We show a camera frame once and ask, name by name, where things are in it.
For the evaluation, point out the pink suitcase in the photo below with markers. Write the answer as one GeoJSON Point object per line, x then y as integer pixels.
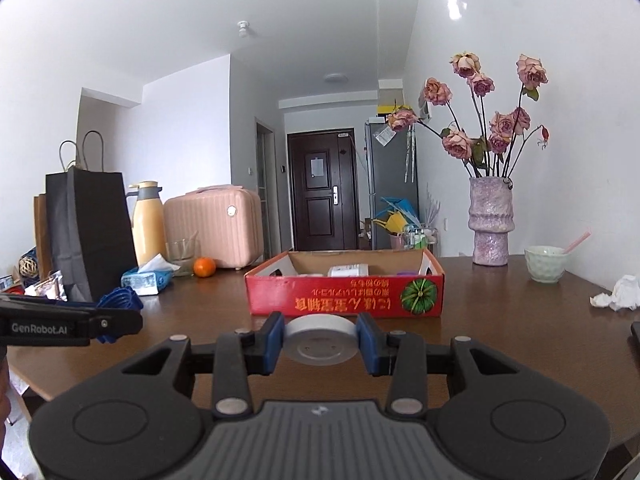
{"type": "Point", "coordinates": [215, 227]}

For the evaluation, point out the round ceiling lamp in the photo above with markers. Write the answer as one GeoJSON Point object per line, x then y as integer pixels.
{"type": "Point", "coordinates": [336, 77]}

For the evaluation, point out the purple ceramic vase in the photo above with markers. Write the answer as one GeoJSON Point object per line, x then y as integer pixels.
{"type": "Point", "coordinates": [491, 220]}

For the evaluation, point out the white ceramic bowl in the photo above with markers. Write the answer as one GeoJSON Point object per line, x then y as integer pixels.
{"type": "Point", "coordinates": [546, 265]}

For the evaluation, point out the clear organizer with bottles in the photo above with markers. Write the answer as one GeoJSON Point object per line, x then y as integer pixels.
{"type": "Point", "coordinates": [417, 239]}

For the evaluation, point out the yellow thermos jug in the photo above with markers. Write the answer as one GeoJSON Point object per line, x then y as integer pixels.
{"type": "Point", "coordinates": [148, 230]}

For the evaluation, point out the snack packets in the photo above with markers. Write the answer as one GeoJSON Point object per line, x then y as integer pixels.
{"type": "Point", "coordinates": [47, 287]}

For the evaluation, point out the dried pink roses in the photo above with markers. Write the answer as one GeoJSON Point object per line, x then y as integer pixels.
{"type": "Point", "coordinates": [500, 127]}

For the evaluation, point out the yellow box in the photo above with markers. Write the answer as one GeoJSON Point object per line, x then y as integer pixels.
{"type": "Point", "coordinates": [391, 109]}

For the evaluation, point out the white labelled container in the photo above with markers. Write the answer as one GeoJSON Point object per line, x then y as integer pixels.
{"type": "Point", "coordinates": [348, 270]}

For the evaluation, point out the crumpled white tissue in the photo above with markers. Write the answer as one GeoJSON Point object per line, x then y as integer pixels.
{"type": "Point", "coordinates": [622, 295]}

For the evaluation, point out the dark brown door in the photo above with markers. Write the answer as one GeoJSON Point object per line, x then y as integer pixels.
{"type": "Point", "coordinates": [322, 205]}

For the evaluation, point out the black smartphone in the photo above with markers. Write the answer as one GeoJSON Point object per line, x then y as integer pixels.
{"type": "Point", "coordinates": [636, 334]}

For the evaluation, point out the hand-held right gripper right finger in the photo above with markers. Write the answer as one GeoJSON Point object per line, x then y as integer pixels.
{"type": "Point", "coordinates": [369, 342]}

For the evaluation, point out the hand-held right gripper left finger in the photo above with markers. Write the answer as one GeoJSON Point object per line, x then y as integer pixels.
{"type": "Point", "coordinates": [274, 342]}

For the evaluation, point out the red cardboard box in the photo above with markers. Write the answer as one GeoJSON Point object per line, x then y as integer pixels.
{"type": "Point", "coordinates": [345, 297]}

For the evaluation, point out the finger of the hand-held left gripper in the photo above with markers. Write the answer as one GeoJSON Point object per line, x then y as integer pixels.
{"type": "Point", "coordinates": [117, 322]}

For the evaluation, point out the black paper bag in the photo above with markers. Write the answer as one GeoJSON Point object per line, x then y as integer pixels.
{"type": "Point", "coordinates": [92, 240]}

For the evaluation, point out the white round disc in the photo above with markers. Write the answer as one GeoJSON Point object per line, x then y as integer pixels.
{"type": "Point", "coordinates": [321, 342]}

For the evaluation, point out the grey refrigerator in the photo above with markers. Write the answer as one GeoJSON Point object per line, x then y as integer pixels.
{"type": "Point", "coordinates": [390, 175]}

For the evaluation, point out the brown paper bag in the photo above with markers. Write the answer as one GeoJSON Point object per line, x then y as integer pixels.
{"type": "Point", "coordinates": [42, 235]}

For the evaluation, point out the orange fruit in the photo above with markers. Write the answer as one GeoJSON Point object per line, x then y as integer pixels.
{"type": "Point", "coordinates": [204, 267]}

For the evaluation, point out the clear glass cup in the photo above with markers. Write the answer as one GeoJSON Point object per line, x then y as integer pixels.
{"type": "Point", "coordinates": [181, 255]}

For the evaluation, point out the ceiling sprinkler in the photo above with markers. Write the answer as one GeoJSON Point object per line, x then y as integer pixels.
{"type": "Point", "coordinates": [243, 27]}

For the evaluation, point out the pink spoon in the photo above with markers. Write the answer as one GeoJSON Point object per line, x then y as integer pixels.
{"type": "Point", "coordinates": [577, 241]}

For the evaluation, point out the blue ribbed toy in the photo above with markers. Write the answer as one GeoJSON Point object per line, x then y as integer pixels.
{"type": "Point", "coordinates": [120, 299]}

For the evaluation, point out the yellow watering can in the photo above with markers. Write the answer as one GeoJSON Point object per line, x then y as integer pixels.
{"type": "Point", "coordinates": [392, 222]}

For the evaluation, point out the wicker ball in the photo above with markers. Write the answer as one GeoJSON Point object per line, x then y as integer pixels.
{"type": "Point", "coordinates": [28, 265]}

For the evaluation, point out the blue tissue box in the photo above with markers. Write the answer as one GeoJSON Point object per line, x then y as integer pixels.
{"type": "Point", "coordinates": [147, 280]}

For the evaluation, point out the white door notice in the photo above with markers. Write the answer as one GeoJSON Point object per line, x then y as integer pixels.
{"type": "Point", "coordinates": [316, 167]}

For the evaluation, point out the blue folded umbrella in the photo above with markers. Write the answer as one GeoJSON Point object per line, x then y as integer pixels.
{"type": "Point", "coordinates": [400, 208]}

